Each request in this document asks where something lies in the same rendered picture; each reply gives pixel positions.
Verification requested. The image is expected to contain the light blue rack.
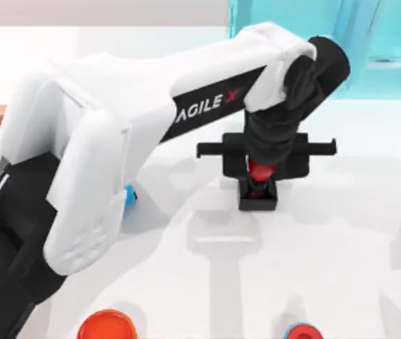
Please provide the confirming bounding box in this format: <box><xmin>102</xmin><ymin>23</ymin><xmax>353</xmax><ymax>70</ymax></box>
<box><xmin>227</xmin><ymin>0</ymin><xmax>401</xmax><ymax>104</ymax></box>

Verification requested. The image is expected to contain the small red object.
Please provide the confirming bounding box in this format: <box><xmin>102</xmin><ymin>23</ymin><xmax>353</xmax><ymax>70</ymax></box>
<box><xmin>247</xmin><ymin>158</ymin><xmax>276</xmax><ymax>199</ymax></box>

